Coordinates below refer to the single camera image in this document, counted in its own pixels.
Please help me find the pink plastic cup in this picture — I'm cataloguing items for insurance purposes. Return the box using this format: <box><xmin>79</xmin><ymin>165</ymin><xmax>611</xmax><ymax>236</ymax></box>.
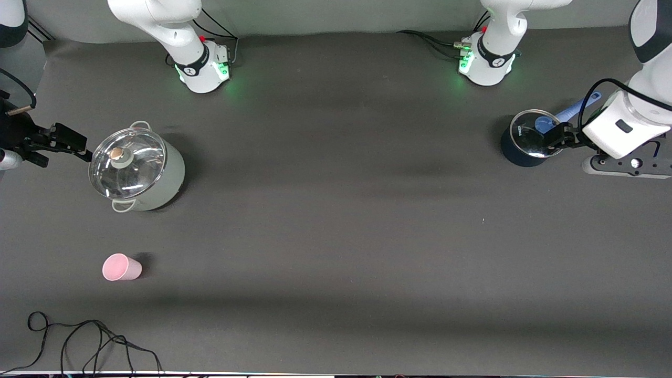
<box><xmin>102</xmin><ymin>253</ymin><xmax>143</xmax><ymax>281</ymax></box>

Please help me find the glass lid with blue knob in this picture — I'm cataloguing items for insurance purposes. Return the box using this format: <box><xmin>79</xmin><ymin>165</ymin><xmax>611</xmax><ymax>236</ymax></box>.
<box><xmin>510</xmin><ymin>109</ymin><xmax>565</xmax><ymax>159</ymax></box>

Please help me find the dark blue saucepan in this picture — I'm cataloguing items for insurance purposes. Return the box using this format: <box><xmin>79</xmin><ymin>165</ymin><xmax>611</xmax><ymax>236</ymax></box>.
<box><xmin>500</xmin><ymin>92</ymin><xmax>603</xmax><ymax>167</ymax></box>

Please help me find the glass lid with wooden knob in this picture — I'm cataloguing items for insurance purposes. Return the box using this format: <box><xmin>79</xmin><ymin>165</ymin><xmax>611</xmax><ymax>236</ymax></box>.
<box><xmin>88</xmin><ymin>128</ymin><xmax>167</xmax><ymax>200</ymax></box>

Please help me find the grey two-handled stockpot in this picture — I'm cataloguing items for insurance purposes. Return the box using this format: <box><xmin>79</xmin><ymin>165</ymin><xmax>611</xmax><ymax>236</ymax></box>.
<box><xmin>88</xmin><ymin>121</ymin><xmax>185</xmax><ymax>213</ymax></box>

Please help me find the thin black left base cable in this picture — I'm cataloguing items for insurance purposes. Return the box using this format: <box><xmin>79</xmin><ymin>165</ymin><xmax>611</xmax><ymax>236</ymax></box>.
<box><xmin>466</xmin><ymin>2</ymin><xmax>488</xmax><ymax>31</ymax></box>

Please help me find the thick black left base cable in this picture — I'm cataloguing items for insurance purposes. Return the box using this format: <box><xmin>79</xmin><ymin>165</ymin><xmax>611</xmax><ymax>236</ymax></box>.
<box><xmin>396</xmin><ymin>30</ymin><xmax>468</xmax><ymax>59</ymax></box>

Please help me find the black right arm base cable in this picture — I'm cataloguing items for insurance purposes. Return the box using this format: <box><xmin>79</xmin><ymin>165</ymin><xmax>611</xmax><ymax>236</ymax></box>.
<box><xmin>190</xmin><ymin>8</ymin><xmax>240</xmax><ymax>66</ymax></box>

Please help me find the thin black tangled cable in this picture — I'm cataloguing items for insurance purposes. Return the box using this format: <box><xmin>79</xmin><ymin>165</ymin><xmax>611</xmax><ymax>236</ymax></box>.
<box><xmin>0</xmin><ymin>311</ymin><xmax>163</xmax><ymax>376</ymax></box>

